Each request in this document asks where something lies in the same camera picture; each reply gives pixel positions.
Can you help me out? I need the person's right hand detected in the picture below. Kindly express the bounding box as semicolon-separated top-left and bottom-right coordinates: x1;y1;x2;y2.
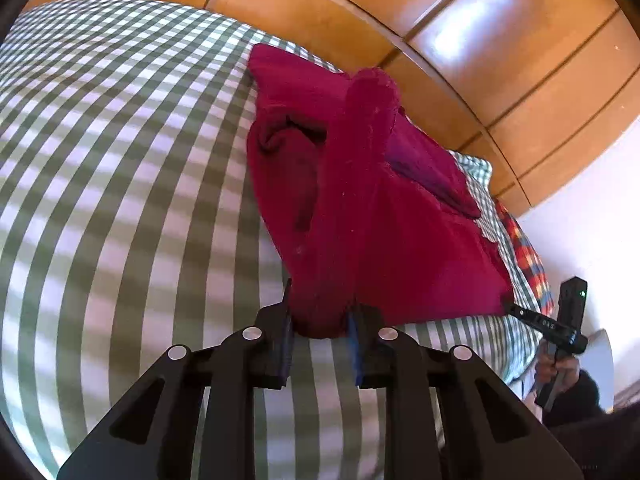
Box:
534;352;581;396

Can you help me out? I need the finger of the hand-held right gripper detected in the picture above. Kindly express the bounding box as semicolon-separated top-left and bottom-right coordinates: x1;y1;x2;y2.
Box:
501;297;540;325

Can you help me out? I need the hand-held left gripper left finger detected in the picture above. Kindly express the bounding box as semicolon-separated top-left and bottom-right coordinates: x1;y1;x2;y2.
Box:
56;280;296;480

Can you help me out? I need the wooden wardrobe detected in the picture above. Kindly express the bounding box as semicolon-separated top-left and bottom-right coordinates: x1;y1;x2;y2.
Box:
25;0;640;218

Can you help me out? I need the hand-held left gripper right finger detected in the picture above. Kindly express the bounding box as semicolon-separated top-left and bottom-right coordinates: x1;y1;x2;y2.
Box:
347;305;586;480

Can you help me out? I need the multicolour plaid pillow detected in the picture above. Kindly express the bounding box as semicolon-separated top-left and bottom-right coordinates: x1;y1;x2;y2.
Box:
495;200;555;318

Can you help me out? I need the green checked bed sheet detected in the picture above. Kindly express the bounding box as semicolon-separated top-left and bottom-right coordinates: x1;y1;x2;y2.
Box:
0;0;551;480

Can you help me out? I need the person's right forearm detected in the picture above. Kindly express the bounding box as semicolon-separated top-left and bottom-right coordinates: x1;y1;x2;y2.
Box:
542;367;616;428

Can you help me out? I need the person's dark clothing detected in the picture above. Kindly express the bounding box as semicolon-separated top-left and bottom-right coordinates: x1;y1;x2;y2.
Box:
547;405;640;480

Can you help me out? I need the green checked pillow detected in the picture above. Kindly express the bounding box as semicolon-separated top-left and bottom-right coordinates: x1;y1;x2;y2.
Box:
447;149;496;221

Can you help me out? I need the dark red fleece garment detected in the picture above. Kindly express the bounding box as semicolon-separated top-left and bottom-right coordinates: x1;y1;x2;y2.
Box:
246;42;516;341

